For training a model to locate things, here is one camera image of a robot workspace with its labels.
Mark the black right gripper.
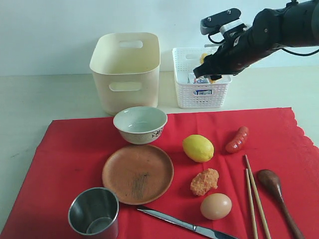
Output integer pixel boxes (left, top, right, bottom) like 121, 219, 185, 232
193, 30, 257, 80

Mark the yellow cheese wedge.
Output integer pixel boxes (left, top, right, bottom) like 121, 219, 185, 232
199, 53, 220, 84

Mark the blue white milk carton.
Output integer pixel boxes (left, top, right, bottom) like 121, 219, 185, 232
187, 73, 212, 95

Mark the red toy sausage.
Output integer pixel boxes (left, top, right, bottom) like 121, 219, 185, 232
225, 126, 249, 153

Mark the yellow lemon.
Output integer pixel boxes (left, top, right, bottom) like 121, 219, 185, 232
182, 134, 214, 163

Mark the orange fried chicken piece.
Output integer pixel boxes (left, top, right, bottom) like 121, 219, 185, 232
190, 168, 219, 196

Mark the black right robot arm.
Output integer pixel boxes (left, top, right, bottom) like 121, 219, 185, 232
193, 0, 319, 80

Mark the white perforated plastic basket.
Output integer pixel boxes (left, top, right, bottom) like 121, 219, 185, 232
172, 46, 232, 109

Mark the cream plastic bin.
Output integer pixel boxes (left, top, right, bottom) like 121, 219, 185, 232
89, 32, 160, 115

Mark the pale green ceramic bowl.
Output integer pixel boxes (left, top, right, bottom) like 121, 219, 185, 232
113, 107, 168, 145

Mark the red scalloped table cloth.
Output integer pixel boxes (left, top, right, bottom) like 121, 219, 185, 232
0, 108, 319, 239

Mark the dark wooden spoon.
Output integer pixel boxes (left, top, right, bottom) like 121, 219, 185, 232
257, 169, 305, 239

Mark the brown egg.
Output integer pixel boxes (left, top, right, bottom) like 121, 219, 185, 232
200, 193, 232, 220

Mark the long wooden chopstick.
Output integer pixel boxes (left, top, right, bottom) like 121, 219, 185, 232
244, 154, 271, 239

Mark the silver table knife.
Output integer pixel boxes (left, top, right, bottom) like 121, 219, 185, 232
137, 205, 236, 239

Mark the stainless steel cup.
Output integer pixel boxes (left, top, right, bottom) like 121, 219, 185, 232
68, 187, 119, 239

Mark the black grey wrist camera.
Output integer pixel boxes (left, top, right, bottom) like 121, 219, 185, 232
200, 8, 241, 35

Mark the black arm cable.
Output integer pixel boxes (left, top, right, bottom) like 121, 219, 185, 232
281, 47, 319, 57

